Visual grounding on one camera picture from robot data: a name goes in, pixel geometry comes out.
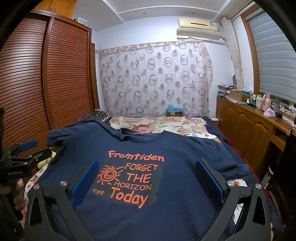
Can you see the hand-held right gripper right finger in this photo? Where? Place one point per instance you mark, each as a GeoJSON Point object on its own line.
{"type": "Point", "coordinates": [209, 183]}

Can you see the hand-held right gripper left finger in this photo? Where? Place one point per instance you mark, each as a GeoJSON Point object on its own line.
{"type": "Point", "coordinates": [85, 183]}

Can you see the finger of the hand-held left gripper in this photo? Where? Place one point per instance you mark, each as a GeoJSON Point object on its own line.
{"type": "Point", "coordinates": [42, 153]}
{"type": "Point", "coordinates": [27, 144]}

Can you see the navy printed t-shirt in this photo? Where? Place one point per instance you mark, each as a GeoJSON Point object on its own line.
{"type": "Point", "coordinates": [161, 143]}

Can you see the person's left hand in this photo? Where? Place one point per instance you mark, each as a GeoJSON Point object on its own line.
{"type": "Point", "coordinates": [18, 194]}

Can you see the yellow plush toy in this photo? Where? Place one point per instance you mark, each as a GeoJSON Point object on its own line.
{"type": "Point", "coordinates": [47, 160]}

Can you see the white orange-print bed sheet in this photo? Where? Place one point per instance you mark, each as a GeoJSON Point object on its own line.
{"type": "Point", "coordinates": [34, 179]}

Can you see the wooden louvered wardrobe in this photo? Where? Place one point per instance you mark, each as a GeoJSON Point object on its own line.
{"type": "Point", "coordinates": [34, 92]}

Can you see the navy medallion-pattern pillow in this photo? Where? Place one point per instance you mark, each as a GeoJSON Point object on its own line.
{"type": "Point", "coordinates": [97, 115]}

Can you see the wooden sideboard cabinet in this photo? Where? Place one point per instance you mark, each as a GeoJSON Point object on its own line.
{"type": "Point", "coordinates": [245, 122]}

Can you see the brown box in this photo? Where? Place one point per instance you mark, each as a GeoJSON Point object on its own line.
{"type": "Point", "coordinates": [174, 114]}

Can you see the blue crumpled cloth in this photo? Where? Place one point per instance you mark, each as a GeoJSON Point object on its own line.
{"type": "Point", "coordinates": [174, 108]}

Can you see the floral blanket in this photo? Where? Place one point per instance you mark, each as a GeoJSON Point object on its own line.
{"type": "Point", "coordinates": [148, 124]}

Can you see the cardboard box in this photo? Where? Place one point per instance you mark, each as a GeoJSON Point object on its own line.
{"type": "Point", "coordinates": [238, 95]}

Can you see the pink tissue pack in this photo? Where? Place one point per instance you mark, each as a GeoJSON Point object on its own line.
{"type": "Point", "coordinates": [269, 113]}

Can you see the cluster of toiletry bottles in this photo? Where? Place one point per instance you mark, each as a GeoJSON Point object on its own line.
{"type": "Point", "coordinates": [255, 100]}

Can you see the stack of folded cloths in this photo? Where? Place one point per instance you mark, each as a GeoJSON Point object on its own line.
{"type": "Point", "coordinates": [225, 89]}

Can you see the pink bottle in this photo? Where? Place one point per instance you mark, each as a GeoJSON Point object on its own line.
{"type": "Point", "coordinates": [267, 102]}

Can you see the grey round fan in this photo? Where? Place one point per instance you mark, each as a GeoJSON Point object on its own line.
{"type": "Point", "coordinates": [234, 80]}

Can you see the sheer circle-pattern curtain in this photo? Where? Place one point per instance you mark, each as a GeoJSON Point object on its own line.
{"type": "Point", "coordinates": [157, 78]}

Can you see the beige gathered curtain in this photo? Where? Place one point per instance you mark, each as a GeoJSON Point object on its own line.
{"type": "Point", "coordinates": [233, 53]}

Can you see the white storage box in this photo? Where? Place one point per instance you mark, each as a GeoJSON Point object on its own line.
{"type": "Point", "coordinates": [82, 20]}

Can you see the wooden overhead cabinet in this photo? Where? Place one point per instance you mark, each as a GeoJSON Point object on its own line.
{"type": "Point", "coordinates": [57, 8]}

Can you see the white wall air conditioner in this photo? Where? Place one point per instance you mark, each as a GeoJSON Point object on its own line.
{"type": "Point", "coordinates": [198, 29]}

